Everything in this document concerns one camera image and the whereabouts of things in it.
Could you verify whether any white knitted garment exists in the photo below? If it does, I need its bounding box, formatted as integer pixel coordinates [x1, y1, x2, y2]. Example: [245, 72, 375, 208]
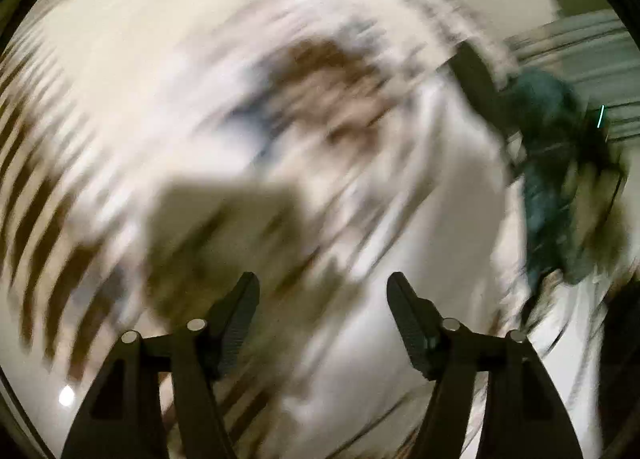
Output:
[271, 71, 522, 458]

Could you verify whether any dark green fleece garment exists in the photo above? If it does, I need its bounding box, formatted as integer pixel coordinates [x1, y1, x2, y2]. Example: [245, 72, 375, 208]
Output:
[501, 68, 627, 288]

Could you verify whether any floral fleece blanket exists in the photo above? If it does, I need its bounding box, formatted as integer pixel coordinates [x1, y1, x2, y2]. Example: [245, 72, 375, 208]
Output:
[1, 0, 518, 458]

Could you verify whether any grey-green curtain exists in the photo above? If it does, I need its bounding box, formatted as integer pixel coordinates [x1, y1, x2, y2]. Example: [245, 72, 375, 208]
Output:
[506, 10, 640, 146]

